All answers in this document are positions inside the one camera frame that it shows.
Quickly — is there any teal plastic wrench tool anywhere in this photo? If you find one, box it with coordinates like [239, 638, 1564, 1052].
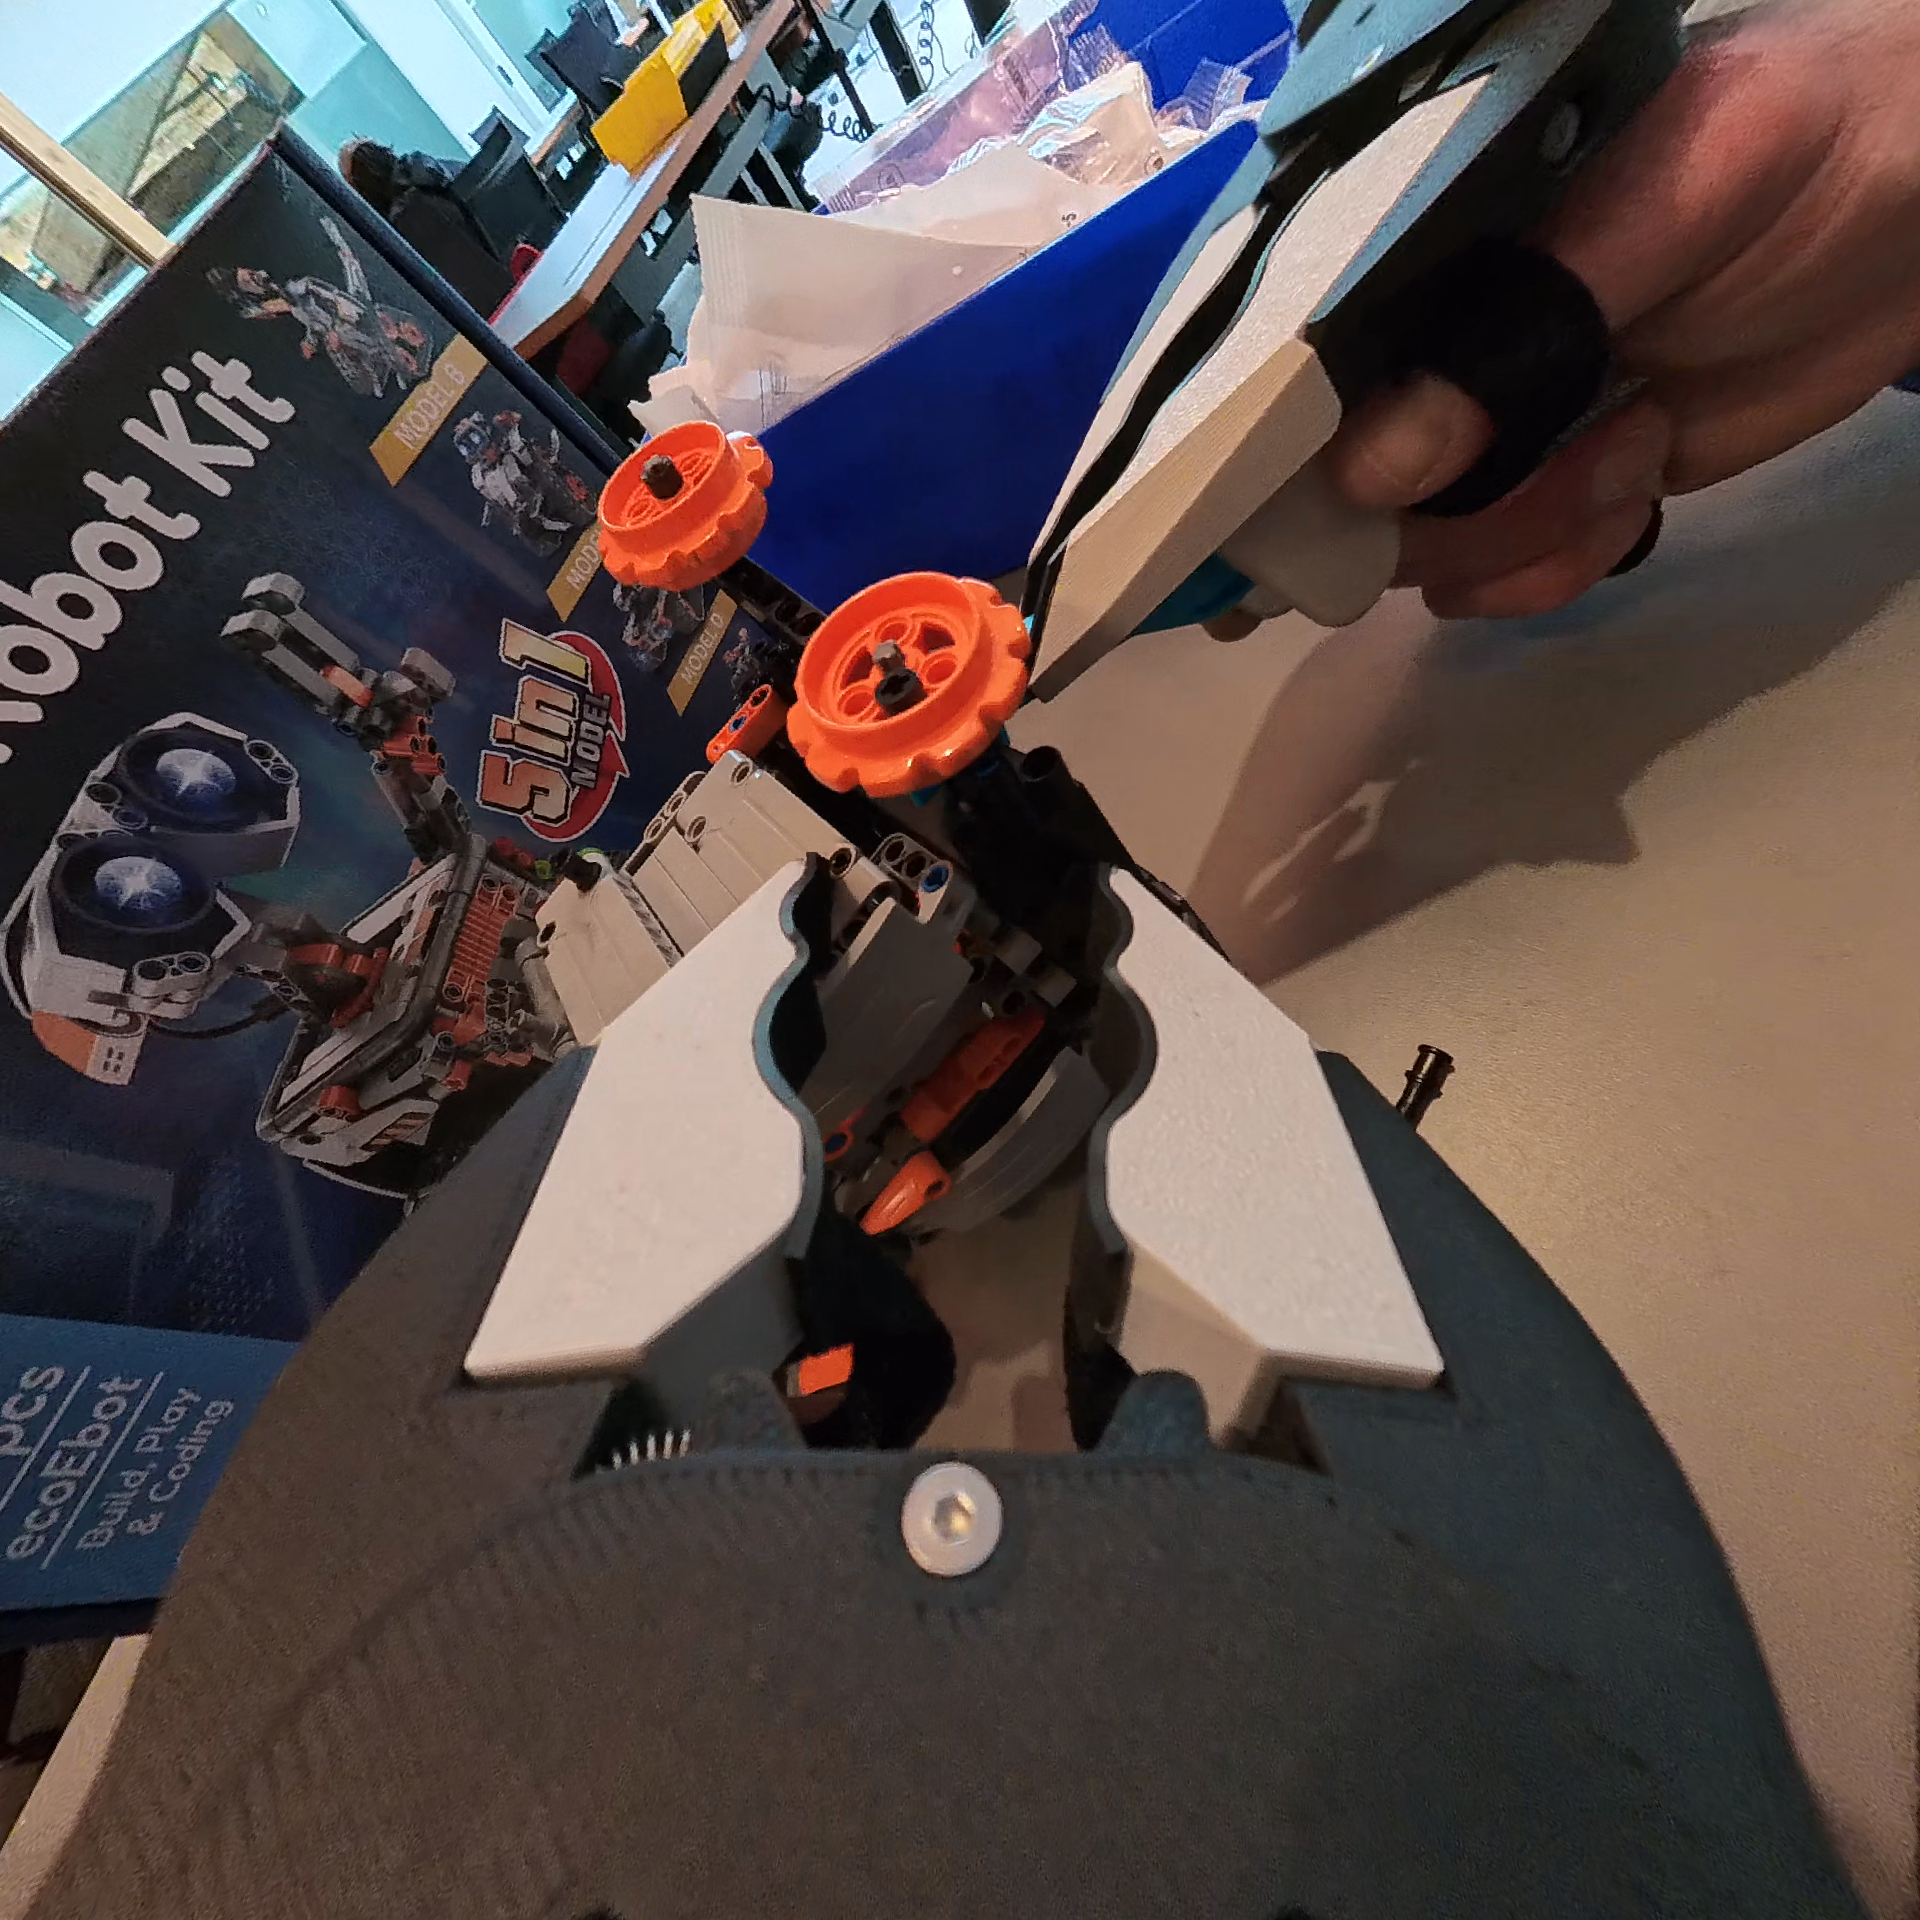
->
[1157, 556, 1278, 642]

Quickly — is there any long wooden table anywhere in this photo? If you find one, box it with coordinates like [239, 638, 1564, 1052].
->
[492, 0, 797, 364]

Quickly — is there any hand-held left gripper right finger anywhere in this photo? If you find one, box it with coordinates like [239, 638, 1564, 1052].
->
[1075, 866, 1452, 1436]

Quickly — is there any blue plastic bin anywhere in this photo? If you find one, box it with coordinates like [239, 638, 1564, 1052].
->
[754, 0, 1321, 616]

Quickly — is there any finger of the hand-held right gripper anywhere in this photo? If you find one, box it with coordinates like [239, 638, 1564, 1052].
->
[1030, 76, 1503, 579]
[1023, 327, 1397, 706]

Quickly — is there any robot kit box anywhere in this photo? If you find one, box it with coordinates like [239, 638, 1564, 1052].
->
[0, 135, 825, 1648]

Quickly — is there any yellow storage bin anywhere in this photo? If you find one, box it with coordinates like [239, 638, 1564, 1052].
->
[590, 0, 737, 168]

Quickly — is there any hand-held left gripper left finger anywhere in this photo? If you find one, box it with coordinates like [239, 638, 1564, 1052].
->
[465, 864, 825, 1390]

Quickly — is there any grey toy robot vehicle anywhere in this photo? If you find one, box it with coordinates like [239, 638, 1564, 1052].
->
[527, 420, 1169, 1250]

